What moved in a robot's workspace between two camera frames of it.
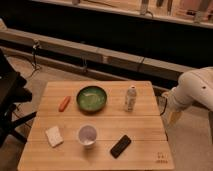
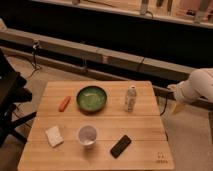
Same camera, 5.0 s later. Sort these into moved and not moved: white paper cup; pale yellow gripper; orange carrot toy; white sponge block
Moved: pale yellow gripper
Not moved: white sponge block; orange carrot toy; white paper cup
